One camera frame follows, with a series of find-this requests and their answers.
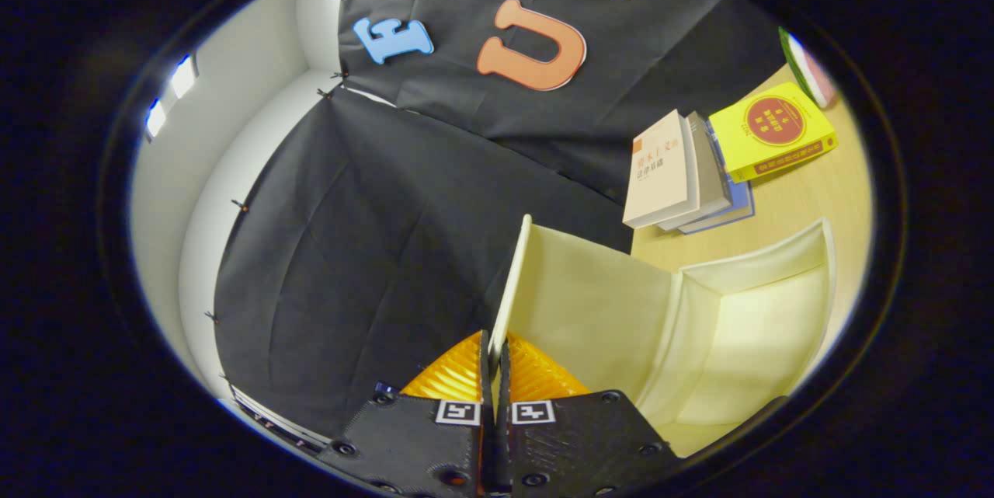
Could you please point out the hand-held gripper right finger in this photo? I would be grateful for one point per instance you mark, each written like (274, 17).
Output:
(575, 436)

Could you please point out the watermelon slice plush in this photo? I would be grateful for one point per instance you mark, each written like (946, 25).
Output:
(808, 71)

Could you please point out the grey book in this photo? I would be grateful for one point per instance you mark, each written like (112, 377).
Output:
(710, 172)

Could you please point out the black backdrop cloth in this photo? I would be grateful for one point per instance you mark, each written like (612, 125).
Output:
(373, 234)

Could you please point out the beige book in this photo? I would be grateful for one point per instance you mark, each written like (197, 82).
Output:
(660, 172)

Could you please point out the cream fabric storage box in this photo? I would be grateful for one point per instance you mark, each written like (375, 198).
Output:
(590, 304)

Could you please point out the blue book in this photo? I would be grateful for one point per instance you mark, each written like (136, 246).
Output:
(738, 207)

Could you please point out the yellow book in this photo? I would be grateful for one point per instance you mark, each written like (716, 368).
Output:
(773, 129)

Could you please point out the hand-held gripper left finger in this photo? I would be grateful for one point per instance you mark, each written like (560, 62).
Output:
(419, 436)

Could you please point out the white printed sheet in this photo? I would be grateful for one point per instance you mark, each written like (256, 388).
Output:
(272, 424)

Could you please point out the long ceiling light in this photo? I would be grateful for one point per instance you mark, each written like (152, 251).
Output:
(183, 78)

